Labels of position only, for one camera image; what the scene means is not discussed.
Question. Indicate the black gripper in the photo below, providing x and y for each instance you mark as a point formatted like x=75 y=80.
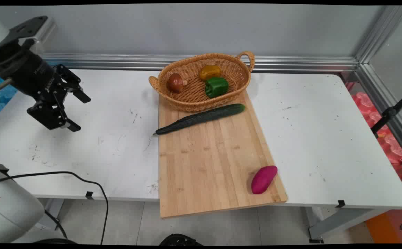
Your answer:
x=31 y=76

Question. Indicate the long dark green cucumber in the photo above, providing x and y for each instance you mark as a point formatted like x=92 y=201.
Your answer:
x=200 y=118

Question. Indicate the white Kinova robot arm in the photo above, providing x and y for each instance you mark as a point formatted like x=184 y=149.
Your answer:
x=10 y=211

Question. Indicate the blue foam floor mat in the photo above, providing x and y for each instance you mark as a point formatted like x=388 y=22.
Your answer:
x=0 y=98

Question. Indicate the black table edge clip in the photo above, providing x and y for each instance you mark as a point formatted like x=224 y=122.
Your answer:
x=340 y=203
x=89 y=195

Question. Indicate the grey metal table leg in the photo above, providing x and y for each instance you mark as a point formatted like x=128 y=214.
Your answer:
x=342 y=221
x=52 y=212

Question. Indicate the brown toy mushroom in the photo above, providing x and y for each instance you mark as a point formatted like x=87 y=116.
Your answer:
x=175 y=83

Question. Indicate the woven wicker basket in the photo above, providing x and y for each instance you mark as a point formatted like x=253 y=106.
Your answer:
x=194 y=95

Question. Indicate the yellow bell pepper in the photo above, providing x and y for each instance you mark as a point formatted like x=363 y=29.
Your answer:
x=210 y=72

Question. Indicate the green bell pepper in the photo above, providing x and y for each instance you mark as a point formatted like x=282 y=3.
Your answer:
x=216 y=87

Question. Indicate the bamboo cutting board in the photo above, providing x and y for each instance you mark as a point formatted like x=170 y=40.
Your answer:
x=211 y=162

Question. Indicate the black round floor object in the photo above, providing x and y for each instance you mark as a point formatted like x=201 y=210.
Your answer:
x=180 y=239

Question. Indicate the purple sweet potato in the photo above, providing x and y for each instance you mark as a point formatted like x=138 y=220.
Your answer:
x=263 y=179

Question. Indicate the pink foam floor mat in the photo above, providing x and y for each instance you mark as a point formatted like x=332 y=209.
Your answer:
x=377 y=128

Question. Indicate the black tripod stand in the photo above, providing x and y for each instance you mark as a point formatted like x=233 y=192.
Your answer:
x=391 y=112

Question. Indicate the orange floor panel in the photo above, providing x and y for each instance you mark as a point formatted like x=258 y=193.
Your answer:
x=382 y=228

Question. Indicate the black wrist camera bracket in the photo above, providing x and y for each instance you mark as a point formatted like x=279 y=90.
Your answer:
x=26 y=29

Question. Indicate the horizontal aluminium frame rail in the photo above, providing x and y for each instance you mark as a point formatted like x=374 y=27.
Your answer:
x=200 y=63

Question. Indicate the aluminium side frame rail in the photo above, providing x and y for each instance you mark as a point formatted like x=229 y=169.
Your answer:
x=384 y=103

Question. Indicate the aluminium corner frame post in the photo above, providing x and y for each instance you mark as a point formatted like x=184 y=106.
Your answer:
x=381 y=34

